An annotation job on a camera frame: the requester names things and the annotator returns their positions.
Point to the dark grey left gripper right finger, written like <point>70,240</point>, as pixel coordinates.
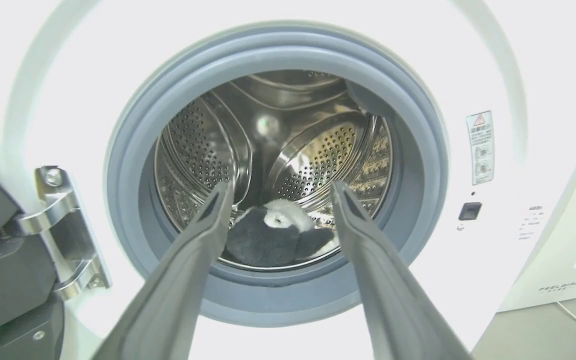
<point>393,295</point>

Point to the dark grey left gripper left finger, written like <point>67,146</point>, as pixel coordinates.
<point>168,295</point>

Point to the black and white plush toy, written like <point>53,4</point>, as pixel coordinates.
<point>273,237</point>

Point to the washing machine door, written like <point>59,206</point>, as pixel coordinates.
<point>3,280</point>

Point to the white front-load washing machine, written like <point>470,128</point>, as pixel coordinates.
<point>288,100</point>

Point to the chrome door hinge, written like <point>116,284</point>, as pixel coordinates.
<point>63,235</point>

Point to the warning sticker label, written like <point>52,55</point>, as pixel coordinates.
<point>481,147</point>

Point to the white appliance with logo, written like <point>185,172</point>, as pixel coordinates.
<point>563,240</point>

